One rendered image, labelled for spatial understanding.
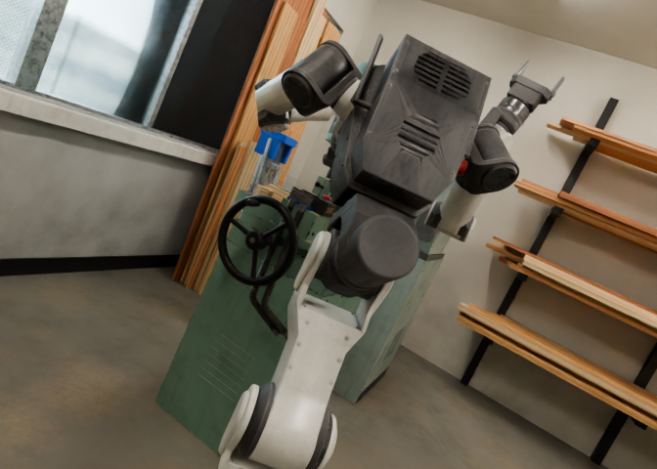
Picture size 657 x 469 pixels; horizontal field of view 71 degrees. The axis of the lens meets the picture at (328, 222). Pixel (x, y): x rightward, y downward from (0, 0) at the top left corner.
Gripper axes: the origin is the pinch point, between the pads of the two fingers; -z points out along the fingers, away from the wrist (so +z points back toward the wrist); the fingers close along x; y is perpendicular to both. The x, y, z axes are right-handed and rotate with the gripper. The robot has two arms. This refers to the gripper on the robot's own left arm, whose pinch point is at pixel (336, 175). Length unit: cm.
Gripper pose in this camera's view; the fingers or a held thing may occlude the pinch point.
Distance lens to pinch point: 156.7
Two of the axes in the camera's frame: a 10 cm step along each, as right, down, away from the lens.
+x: 8.2, 4.3, -3.7
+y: 5.4, -4.0, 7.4
